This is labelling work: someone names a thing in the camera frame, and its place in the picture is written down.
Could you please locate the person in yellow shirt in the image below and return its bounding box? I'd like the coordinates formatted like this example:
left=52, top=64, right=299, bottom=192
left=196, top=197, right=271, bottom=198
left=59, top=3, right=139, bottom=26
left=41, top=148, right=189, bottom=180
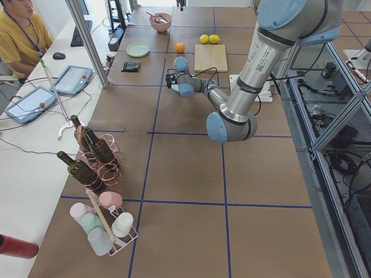
left=1, top=1, right=53, bottom=79

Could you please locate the pale pink cup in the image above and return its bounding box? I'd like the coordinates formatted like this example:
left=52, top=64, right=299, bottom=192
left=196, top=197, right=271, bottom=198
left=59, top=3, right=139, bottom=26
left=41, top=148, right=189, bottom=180
left=70, top=203, right=96, bottom=223

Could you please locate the reacher grabber stick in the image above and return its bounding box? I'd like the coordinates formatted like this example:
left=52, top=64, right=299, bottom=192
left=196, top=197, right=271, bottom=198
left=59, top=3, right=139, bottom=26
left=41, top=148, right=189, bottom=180
left=39, top=58, right=74, bottom=141

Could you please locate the dark wine bottle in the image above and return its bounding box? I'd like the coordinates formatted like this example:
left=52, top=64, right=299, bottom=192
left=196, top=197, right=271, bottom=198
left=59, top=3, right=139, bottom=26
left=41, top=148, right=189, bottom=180
left=84, top=127, right=119, bottom=169
left=70, top=115, right=93, bottom=159
left=57, top=151, right=106, bottom=194

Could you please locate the red thermos bottle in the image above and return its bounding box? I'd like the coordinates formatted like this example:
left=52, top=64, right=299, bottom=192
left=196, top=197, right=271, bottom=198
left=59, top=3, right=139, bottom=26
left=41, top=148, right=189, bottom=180
left=1, top=235, right=39, bottom=259

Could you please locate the orange fruit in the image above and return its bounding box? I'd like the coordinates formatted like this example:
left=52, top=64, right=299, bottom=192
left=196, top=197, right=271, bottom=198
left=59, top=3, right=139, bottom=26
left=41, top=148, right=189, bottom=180
left=176, top=43, right=186, bottom=53

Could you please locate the mint green cup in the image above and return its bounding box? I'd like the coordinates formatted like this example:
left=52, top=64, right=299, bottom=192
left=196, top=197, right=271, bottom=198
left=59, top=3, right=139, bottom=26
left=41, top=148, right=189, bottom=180
left=79, top=213, right=104, bottom=234

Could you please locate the yellow lemon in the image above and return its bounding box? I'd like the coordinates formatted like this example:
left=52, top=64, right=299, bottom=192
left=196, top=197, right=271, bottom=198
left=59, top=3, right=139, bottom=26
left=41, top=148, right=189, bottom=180
left=199, top=34, right=209, bottom=45
left=209, top=34, right=220, bottom=44

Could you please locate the copper wire bottle rack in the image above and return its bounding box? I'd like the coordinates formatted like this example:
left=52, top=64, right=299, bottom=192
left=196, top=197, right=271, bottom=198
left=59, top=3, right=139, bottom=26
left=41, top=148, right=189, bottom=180
left=75, top=125, right=123, bottom=189

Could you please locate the black computer box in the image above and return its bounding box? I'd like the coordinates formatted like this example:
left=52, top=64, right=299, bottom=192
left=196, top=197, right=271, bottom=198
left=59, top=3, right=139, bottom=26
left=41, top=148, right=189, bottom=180
left=108, top=28, right=124, bottom=52

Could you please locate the white wire cup rack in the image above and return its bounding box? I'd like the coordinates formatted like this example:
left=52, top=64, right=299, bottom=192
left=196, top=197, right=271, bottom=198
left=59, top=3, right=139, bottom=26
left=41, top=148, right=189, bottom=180
left=86, top=190, right=138, bottom=256

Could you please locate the pink bowl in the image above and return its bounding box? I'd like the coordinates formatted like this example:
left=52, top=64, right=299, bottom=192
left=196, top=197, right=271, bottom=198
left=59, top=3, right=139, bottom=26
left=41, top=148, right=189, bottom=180
left=149, top=13, right=172, bottom=32

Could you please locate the yellow lemon right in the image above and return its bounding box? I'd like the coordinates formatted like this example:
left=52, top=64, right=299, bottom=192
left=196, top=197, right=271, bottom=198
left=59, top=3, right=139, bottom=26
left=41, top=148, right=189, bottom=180
left=209, top=34, right=220, bottom=44

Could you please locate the yellow lemon left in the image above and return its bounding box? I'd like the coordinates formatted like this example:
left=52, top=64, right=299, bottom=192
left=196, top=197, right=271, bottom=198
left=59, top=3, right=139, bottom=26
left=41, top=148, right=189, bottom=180
left=199, top=34, right=209, bottom=45

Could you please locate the blue teach pendant far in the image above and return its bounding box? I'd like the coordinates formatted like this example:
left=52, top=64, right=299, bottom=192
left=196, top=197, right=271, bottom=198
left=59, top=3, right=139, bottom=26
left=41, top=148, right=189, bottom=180
left=54, top=65, right=93, bottom=96

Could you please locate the metal scoop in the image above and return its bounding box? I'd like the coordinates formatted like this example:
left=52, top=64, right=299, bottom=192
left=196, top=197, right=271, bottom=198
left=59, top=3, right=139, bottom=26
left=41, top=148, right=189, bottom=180
left=146, top=10, right=169, bottom=23

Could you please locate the green plate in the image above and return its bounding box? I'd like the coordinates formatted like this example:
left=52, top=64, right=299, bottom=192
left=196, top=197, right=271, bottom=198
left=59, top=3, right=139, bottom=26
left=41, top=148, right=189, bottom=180
left=126, top=42, right=150, bottom=58

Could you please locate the blue teach pendant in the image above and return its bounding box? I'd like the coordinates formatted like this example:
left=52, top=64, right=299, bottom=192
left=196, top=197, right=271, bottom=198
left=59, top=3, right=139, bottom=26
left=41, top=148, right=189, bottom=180
left=54, top=65, right=93, bottom=96
left=5, top=86, right=57, bottom=124

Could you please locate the black keyboard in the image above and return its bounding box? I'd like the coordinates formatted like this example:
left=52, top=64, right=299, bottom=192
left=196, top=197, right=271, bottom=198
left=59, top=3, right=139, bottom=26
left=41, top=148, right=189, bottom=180
left=70, top=20, right=93, bottom=47

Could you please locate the grey cup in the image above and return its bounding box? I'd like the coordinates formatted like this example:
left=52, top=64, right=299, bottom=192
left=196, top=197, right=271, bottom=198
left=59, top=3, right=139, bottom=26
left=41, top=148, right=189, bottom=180
left=87, top=227, right=114, bottom=256

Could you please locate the dark folded cloth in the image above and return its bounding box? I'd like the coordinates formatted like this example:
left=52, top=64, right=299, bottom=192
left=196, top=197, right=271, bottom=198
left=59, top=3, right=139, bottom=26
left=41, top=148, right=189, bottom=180
left=121, top=61, right=141, bottom=72

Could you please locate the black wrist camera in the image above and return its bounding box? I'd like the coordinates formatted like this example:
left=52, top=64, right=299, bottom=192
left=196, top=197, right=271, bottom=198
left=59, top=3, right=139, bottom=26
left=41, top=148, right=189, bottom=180
left=165, top=74, right=177, bottom=89

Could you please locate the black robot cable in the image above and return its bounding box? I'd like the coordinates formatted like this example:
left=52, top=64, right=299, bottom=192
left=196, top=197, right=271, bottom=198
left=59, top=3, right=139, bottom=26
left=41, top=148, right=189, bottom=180
left=166, top=66, right=263, bottom=116

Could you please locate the wooden cutting board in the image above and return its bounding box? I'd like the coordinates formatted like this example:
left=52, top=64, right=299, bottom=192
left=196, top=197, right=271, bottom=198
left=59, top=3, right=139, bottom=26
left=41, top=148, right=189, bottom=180
left=194, top=44, right=228, bottom=73

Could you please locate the black computer mouse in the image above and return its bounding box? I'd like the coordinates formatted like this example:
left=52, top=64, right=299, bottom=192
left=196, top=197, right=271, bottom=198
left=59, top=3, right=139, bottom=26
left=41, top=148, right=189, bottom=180
left=52, top=52, right=66, bottom=60

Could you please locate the aluminium frame post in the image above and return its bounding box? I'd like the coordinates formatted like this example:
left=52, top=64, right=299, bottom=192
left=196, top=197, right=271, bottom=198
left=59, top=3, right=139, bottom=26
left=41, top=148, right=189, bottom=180
left=65, top=0, right=109, bottom=88

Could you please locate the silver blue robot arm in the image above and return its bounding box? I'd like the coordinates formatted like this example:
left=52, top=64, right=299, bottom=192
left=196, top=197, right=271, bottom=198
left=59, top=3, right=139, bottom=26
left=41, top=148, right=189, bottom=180
left=174, top=0, right=343, bottom=143

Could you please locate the white cup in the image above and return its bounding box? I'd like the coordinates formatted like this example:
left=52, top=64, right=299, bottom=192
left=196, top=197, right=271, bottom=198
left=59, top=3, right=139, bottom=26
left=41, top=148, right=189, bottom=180
left=111, top=212, right=133, bottom=237

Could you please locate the blue teach pendant near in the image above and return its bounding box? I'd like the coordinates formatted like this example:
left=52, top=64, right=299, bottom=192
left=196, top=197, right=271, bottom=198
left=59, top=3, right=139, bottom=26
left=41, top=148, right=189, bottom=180
left=5, top=86, right=57, bottom=124

